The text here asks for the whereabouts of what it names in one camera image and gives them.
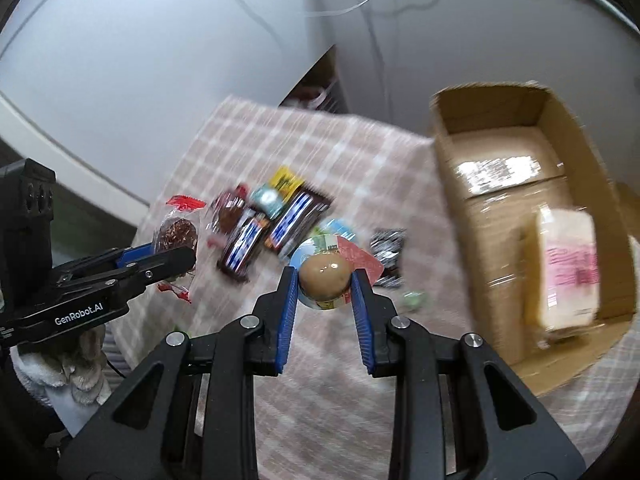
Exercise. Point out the round chocolate cookie packet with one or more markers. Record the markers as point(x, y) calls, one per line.
point(175, 230)
point(227, 215)

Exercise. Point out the small green candy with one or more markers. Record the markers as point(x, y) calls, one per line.
point(415, 300)

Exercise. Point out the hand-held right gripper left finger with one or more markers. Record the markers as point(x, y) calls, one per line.
point(287, 320)

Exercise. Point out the teal candy packet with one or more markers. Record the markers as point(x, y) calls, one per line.
point(265, 199)

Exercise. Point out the dark chocolate bar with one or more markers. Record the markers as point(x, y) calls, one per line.
point(242, 245)
point(295, 220)

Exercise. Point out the white pink-label snack packet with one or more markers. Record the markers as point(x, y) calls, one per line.
point(565, 270)

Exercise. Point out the cardboard box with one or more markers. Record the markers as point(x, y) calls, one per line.
point(500, 220)

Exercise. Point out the pink plaid blanket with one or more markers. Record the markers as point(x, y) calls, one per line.
point(320, 160)

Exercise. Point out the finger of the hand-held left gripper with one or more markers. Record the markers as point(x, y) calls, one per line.
point(134, 255)
point(165, 265)

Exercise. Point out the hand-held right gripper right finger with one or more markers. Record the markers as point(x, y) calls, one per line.
point(361, 320)

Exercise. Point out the brown wooden furniture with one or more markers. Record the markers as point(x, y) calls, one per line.
point(320, 90)

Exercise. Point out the yellow candy packet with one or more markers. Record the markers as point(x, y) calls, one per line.
point(285, 182)

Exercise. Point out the black white snack packet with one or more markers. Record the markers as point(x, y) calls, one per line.
point(387, 247)

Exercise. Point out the braised egg packet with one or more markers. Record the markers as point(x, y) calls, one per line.
point(324, 272)

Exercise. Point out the blue snack packet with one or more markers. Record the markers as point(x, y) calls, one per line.
point(340, 227)

